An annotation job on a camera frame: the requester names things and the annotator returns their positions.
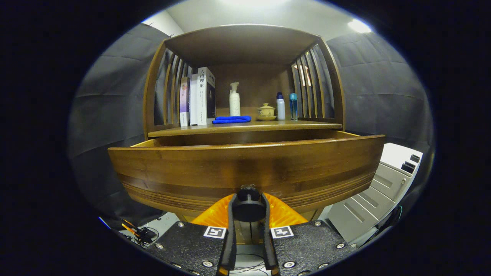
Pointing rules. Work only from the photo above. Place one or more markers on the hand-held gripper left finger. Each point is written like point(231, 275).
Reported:
point(230, 237)

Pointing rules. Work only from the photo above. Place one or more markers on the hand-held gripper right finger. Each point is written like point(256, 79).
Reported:
point(268, 237)

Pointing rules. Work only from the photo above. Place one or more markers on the wooden drawer with black knob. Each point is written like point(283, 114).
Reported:
point(191, 172)

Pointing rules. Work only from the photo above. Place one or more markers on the wooden cabinet door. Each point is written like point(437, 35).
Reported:
point(244, 232)
point(257, 232)

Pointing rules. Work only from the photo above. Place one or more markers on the grey metal cabinet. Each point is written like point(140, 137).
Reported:
point(368, 199)

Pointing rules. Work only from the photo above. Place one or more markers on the wooden countertop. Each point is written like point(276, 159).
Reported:
point(245, 127)

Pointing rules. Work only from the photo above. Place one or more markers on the wooden cabinet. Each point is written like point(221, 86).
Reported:
point(238, 42)

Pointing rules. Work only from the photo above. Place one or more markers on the blue folded cloth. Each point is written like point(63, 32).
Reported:
point(230, 119)

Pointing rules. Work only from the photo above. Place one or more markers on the yellow lidded teacup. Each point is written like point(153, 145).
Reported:
point(266, 112)

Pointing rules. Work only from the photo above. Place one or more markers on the white bottle with blue cap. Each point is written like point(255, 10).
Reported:
point(280, 109)

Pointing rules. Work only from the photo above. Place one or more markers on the clear blue bottle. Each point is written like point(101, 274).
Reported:
point(293, 107)

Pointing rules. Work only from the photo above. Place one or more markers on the white pump bottle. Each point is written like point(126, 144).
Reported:
point(234, 103)

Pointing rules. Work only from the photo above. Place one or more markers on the purple book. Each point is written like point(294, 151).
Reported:
point(184, 103)

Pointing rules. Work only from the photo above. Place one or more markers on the thin white book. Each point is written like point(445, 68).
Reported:
point(193, 99)

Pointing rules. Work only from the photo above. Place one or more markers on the thick white and black book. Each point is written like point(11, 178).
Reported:
point(203, 96)

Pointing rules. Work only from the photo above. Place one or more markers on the black backdrop cloth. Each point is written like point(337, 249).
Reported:
point(111, 96)

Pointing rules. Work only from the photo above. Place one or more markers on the rectangular ceiling light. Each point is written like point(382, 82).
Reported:
point(359, 26)

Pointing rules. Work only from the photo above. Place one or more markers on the round ceiling lamp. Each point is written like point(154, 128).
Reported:
point(253, 2)

